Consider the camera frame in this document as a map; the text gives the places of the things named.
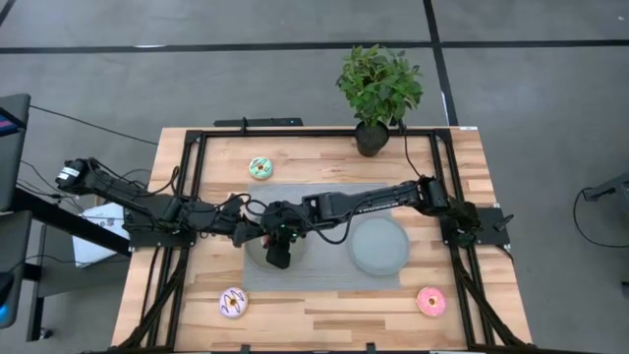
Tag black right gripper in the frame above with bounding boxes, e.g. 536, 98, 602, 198
262, 224, 300, 270

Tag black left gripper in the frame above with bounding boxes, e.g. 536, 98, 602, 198
215, 199, 269, 250

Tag large mint green donut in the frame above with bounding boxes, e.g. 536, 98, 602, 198
248, 155, 274, 181

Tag large purple donut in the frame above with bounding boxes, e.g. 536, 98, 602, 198
218, 286, 250, 320

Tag large pink donut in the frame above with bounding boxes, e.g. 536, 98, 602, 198
416, 286, 447, 319

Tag beige ceramic bowl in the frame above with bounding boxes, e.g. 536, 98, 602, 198
244, 208, 307, 272

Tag grey woven placemat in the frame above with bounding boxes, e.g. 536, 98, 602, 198
243, 182, 402, 292

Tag grey round plate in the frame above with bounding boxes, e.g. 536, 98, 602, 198
347, 213, 411, 277

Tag black power strip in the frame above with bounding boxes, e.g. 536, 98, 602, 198
213, 116, 305, 129

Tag white paper sheet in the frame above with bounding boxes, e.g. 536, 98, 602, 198
72, 199, 133, 269

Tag green plant in black pot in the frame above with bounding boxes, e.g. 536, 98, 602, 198
336, 43, 425, 158

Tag dark grey desk monitor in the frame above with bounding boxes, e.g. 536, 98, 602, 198
0, 92, 31, 212

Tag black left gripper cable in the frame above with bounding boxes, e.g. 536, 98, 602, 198
223, 192, 269, 220

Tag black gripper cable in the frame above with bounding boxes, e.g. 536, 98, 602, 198
223, 192, 269, 220
314, 208, 356, 246

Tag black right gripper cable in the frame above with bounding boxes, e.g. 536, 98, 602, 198
314, 208, 356, 246

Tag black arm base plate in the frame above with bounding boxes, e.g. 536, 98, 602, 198
438, 206, 515, 249
122, 204, 198, 250

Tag black aluminium table frame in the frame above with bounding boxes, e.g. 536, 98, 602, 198
115, 127, 537, 354

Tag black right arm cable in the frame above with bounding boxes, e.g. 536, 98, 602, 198
402, 128, 425, 179

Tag black floor cable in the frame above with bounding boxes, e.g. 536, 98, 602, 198
29, 104, 159, 147
572, 186, 629, 250

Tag black desk frame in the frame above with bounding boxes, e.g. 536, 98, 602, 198
9, 186, 132, 343

